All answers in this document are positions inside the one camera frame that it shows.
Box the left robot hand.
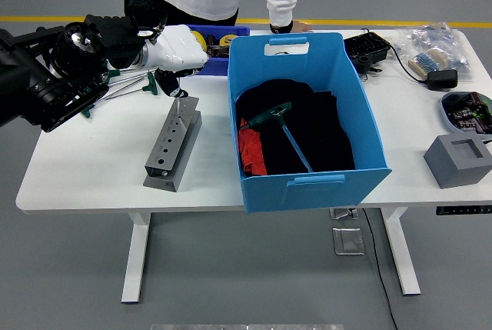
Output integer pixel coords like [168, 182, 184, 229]
[144, 25, 211, 99]

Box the large green T-handle wrench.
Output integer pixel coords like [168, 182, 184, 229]
[248, 102, 314, 173]

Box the grey metal tool holder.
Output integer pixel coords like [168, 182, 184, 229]
[142, 95, 203, 192]

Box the large blue plastic box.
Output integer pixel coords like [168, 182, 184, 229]
[226, 32, 393, 215]

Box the black wristwatch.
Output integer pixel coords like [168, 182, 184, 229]
[269, 20, 294, 35]

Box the yellow lemon-shaped object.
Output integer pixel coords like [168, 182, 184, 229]
[191, 30, 208, 53]

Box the dark hardware pile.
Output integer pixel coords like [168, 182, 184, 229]
[206, 33, 231, 60]

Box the small blue parts bin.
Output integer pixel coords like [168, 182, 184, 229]
[187, 25, 251, 76]

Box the black plastic tray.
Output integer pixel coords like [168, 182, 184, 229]
[344, 32, 393, 75]

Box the black cloth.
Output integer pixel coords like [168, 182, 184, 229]
[234, 79, 357, 176]

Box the red cloth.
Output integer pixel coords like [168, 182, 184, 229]
[238, 117, 269, 177]

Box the clear plastic parts bag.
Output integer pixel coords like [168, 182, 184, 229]
[391, 22, 474, 81]

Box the taped resistor strip bundle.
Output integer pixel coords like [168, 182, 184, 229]
[407, 48, 450, 79]

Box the black power adapter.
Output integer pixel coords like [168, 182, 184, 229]
[426, 69, 459, 92]

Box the light blue oval tray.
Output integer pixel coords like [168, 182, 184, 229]
[440, 91, 492, 135]

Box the electronic components pile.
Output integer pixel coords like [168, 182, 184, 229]
[441, 92, 492, 134]

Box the metal floor socket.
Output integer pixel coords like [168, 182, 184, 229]
[329, 208, 359, 220]

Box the grey foam block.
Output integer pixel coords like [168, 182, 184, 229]
[423, 133, 492, 189]

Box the white table leg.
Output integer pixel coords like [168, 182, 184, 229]
[380, 207, 422, 296]
[121, 212, 151, 305]

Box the square metal floor plate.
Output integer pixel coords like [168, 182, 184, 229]
[331, 227, 365, 256]

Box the black table control panel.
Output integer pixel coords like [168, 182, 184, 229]
[435, 205, 492, 216]

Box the black adapter cable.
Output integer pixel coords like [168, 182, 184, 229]
[387, 43, 431, 85]

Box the black floor cable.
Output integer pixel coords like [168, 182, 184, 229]
[361, 208, 399, 330]

